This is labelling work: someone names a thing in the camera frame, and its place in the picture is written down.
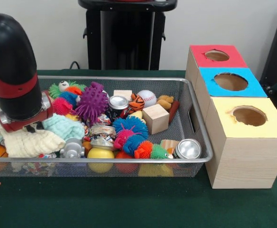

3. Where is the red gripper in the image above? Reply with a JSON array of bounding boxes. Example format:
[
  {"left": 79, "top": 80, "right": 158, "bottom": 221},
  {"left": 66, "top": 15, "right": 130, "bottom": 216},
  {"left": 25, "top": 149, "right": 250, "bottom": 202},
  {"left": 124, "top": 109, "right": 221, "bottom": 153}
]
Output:
[{"left": 0, "top": 92, "right": 55, "bottom": 133}]

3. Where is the cream knitted cloth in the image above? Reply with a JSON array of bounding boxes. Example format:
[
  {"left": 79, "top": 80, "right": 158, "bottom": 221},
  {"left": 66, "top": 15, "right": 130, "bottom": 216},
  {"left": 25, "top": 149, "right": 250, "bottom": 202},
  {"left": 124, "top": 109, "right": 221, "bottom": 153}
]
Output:
[{"left": 0, "top": 101, "right": 66, "bottom": 159}]

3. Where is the mint green cloth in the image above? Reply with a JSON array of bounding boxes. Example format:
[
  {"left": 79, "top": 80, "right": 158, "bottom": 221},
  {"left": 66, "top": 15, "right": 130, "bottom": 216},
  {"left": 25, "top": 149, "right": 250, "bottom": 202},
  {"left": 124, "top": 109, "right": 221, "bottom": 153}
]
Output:
[{"left": 42, "top": 114, "right": 86, "bottom": 141}]

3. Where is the bag of coloured spiky balls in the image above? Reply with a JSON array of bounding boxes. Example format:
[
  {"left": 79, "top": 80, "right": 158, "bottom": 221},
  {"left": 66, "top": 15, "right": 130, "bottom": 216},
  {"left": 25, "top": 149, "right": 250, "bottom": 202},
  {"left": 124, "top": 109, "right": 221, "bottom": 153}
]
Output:
[{"left": 112, "top": 128, "right": 175, "bottom": 160}]

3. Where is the clear mesh bin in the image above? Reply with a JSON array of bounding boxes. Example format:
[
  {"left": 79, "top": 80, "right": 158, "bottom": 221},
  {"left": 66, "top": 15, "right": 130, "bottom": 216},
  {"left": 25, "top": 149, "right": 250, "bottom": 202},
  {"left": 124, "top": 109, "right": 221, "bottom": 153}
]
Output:
[{"left": 0, "top": 75, "right": 213, "bottom": 178}]

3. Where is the wooden box with three holes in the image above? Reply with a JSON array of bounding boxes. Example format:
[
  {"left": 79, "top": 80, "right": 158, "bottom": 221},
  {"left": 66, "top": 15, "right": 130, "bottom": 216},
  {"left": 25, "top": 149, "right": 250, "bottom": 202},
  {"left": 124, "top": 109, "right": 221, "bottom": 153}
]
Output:
[{"left": 185, "top": 45, "right": 277, "bottom": 190}]

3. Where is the purple spiky ball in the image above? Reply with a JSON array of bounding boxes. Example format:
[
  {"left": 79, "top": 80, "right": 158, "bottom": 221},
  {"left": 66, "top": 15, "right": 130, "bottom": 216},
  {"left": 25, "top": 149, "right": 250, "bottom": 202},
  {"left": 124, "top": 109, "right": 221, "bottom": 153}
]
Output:
[{"left": 74, "top": 81, "right": 109, "bottom": 123}]

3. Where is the crushed printed can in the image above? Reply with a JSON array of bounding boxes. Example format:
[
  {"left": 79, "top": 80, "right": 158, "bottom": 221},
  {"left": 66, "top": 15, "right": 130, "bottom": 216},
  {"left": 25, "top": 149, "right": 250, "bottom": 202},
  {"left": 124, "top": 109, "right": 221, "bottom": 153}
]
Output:
[{"left": 87, "top": 124, "right": 116, "bottom": 148}]

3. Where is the yellow ball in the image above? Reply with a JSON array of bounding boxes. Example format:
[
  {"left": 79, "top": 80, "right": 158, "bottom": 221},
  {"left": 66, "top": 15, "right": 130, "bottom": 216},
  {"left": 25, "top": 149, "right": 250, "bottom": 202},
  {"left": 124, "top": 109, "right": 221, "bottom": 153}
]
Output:
[{"left": 87, "top": 148, "right": 115, "bottom": 172}]

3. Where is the red black can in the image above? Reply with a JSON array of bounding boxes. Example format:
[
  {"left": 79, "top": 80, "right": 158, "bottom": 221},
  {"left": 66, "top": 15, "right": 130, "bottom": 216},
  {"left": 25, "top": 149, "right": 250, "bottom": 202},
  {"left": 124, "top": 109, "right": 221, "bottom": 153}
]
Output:
[{"left": 108, "top": 96, "right": 129, "bottom": 120}]

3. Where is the blue spiky ball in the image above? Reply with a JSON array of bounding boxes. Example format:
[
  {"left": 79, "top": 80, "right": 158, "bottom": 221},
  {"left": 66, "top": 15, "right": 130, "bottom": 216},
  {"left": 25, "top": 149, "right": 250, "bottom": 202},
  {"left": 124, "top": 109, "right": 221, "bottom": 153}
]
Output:
[{"left": 112, "top": 116, "right": 149, "bottom": 139}]

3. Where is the white baseball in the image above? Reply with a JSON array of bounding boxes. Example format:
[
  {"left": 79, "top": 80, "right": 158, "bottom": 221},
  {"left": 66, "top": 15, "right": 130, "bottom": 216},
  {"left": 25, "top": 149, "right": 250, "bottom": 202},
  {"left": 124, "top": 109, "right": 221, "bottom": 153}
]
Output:
[{"left": 137, "top": 90, "right": 157, "bottom": 108}]

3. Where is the plain wooden cube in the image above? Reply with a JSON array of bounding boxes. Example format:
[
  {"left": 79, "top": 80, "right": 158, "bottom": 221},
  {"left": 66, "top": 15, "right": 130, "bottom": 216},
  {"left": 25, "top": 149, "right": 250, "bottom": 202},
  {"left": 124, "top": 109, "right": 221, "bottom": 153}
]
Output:
[{"left": 142, "top": 104, "right": 170, "bottom": 135}]

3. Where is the red silver soda can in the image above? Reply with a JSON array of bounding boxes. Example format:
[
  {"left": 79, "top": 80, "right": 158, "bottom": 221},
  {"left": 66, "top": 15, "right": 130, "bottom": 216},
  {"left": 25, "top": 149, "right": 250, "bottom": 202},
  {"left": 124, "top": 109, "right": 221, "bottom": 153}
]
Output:
[{"left": 174, "top": 139, "right": 202, "bottom": 160}]

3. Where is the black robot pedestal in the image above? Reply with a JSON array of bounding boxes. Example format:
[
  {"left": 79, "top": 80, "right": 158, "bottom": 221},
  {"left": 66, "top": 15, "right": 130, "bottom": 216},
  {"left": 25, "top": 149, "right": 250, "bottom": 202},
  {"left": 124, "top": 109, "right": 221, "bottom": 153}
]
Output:
[{"left": 78, "top": 0, "right": 178, "bottom": 71}]

